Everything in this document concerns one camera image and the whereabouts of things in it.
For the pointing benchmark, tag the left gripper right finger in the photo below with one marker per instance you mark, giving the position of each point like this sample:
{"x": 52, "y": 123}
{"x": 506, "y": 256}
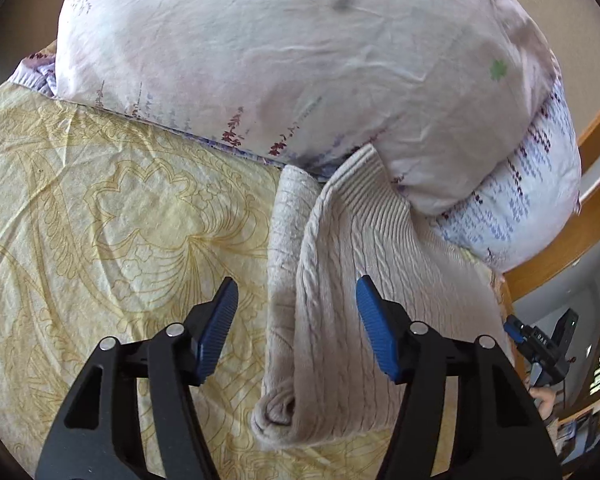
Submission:
{"x": 499, "y": 433}

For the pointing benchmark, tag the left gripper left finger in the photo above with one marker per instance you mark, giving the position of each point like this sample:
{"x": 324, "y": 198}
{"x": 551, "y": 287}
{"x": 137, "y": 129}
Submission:
{"x": 96, "y": 432}

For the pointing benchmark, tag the person's right hand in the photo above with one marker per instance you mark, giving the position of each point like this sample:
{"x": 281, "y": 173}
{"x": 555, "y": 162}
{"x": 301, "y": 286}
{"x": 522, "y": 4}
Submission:
{"x": 545, "y": 400}

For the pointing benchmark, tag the white lavender-print pillow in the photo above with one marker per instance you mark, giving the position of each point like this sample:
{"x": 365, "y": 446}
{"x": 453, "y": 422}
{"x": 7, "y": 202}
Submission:
{"x": 523, "y": 204}

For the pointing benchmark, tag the yellow patterned bed sheet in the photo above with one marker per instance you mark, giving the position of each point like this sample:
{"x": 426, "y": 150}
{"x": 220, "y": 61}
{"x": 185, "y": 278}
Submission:
{"x": 110, "y": 227}

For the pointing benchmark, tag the pink floral pillow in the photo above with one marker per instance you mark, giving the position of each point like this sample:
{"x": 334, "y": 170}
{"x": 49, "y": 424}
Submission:
{"x": 443, "y": 89}

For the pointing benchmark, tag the wooden headboard frame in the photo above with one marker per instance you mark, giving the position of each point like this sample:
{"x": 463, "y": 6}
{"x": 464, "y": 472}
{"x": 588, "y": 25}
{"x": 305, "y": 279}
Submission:
{"x": 580, "y": 233}

